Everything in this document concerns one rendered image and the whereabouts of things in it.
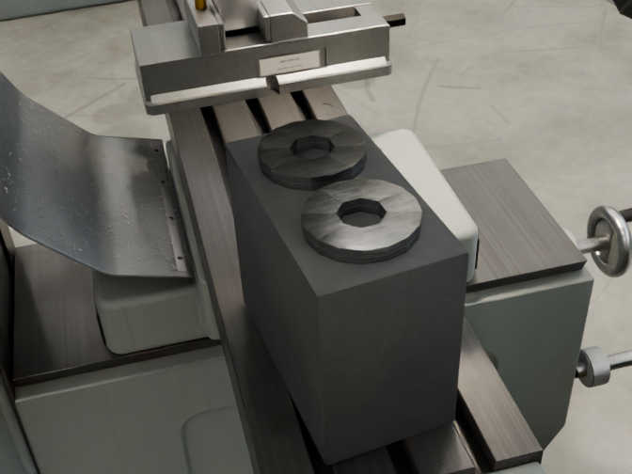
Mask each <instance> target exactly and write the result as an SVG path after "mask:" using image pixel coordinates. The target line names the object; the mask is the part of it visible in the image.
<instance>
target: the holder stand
mask: <svg viewBox="0 0 632 474"><path fill-rule="evenodd" d="M225 150H226V157H227V165H228V173H229V188H230V195H231V203H232V210H233V219H234V227H235V234H236V242H237V250H238V258H239V265H240V273H241V280H242V289H243V297H244V302H245V305H246V307H247V309H248V311H249V313H250V315H251V317H252V319H253V321H254V323H255V325H256V327H257V328H258V330H259V332H260V334H261V337H262V339H263V341H264V343H265V345H266V347H267V349H268V351H269V353H270V355H271V357H272V358H273V360H274V362H275V364H276V367H277V369H278V371H279V373H280V375H281V377H282V379H283V381H284V383H285V385H286V387H287V389H288V390H289V392H290V394H291V396H292V399H293V401H294V403H295V405H296V407H297V409H298V411H299V414H300V416H301V418H302V420H303V421H304V423H305V425H306V427H307V429H308V432H309V434H310V436H311V438H312V440H313V442H314V444H315V446H316V448H317V450H318V452H319V453H320V455H321V457H322V459H323V461H324V463H325V464H326V465H332V464H335V463H337V462H339V461H342V460H345V459H348V458H351V457H354V456H357V455H358V454H361V453H364V452H367V451H370V450H375V449H377V448H380V447H383V446H385V445H388V444H391V443H394V442H396V441H399V440H402V439H405V438H407V437H410V436H412V435H417V434H420V433H423V432H426V431H429V430H431V429H433V428H436V427H439V426H442V425H445V424H448V423H450V422H453V421H454V420H455V410H456V400H457V388H458V377H459V367H460V355H461V345H462V334H463V322H464V312H465V301H466V280H467V268H468V257H469V254H468V251H467V249H466V248H465V247H464V246H463V244H462V243H461V242H460V241H459V240H458V239H457V238H456V236H455V235H454V234H453V233H452V232H451V231H450V229H449V228H448V227H447V226H446V225H445V223H444V222H443V221H442V220H441V219H440V218H439V217H438V215H437V214H436V213H435V212H434V211H433V209H432V208H431V207H430V206H429V205H428V204H427V203H426V201H425V200H424V199H423V198H422V197H421V196H420V194H419V193H418V192H417V191H416V190H415V188H414V187H413V186H412V185H411V184H410V183H409V182H408V180H407V179H406V178H405V177H404V176H403V174H402V173H401V172H400V171H399V170H398V169H397V167H396V166H395V165H393V164H392V163H391V162H390V160H389V159H388V158H387V157H386V156H385V154H384V153H383V152H382V151H381V150H380V149H379V147H378V146H377V145H376V144H375V143H374V142H373V141H372V139H371V138H370V137H369V136H368V135H367V133H366V132H365V131H364V130H363V129H362V128H361V126H360V125H359V124H358V123H357V122H356V121H355V119H354V118H353V117H352V116H351V115H344V116H340V117H335V118H329V119H325V120H322V119H308V120H300V121H294V122H291V123H288V124H285V125H283V126H280V127H277V128H275V129H274V130H273V131H272V132H270V133H269V134H261V135H257V136H253V137H249V138H246V139H241V140H237V141H233V142H229V143H227V144H226V147H225Z"/></svg>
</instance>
